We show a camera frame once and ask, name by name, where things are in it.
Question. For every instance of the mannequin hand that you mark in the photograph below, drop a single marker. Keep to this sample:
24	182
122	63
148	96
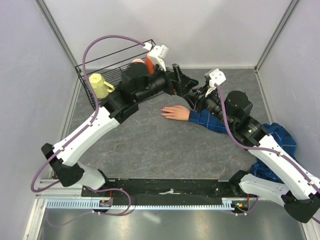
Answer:
176	112

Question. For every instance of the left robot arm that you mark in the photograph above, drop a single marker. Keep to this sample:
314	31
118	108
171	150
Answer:
136	86

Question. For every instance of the pink mug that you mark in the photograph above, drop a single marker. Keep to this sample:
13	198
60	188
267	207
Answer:
138	60

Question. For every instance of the orange mug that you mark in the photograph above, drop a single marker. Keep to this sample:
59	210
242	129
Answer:
149	64

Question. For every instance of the blue plaid sleeve forearm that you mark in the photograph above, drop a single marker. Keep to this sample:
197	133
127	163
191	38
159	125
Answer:
207	120

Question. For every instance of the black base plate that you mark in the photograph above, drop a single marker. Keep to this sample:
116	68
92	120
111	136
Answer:
146	190

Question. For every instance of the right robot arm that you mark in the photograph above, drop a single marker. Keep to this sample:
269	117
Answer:
299	191

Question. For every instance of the light blue cable duct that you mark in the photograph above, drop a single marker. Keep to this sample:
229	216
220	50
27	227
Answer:
96	204

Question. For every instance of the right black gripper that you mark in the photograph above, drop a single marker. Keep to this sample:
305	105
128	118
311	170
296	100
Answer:
197	99

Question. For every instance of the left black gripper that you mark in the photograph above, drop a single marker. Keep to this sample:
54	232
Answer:
179	84

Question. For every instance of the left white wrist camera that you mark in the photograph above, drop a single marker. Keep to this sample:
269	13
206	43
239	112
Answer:
157	55

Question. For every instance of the yellow faceted mug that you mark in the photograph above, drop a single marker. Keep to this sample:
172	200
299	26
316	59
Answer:
100	86

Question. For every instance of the black wire dish rack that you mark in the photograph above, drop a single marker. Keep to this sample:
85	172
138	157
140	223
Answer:
110	58

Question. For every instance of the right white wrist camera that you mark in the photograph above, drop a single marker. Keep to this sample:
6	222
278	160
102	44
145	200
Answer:
212	78

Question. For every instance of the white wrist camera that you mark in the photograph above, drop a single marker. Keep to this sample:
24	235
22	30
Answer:
212	78
157	55

